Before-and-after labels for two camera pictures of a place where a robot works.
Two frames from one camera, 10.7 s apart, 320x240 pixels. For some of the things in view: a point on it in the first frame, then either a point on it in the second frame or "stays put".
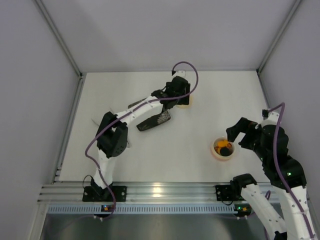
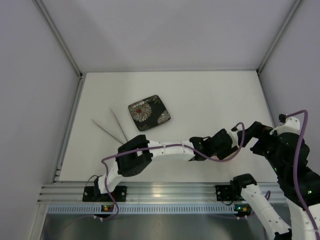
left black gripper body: x=185 y=99 to x=225 y=139
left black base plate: x=97 y=194 stays put
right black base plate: x=223 y=193 stays put
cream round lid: x=191 y=99 to x=216 y=157
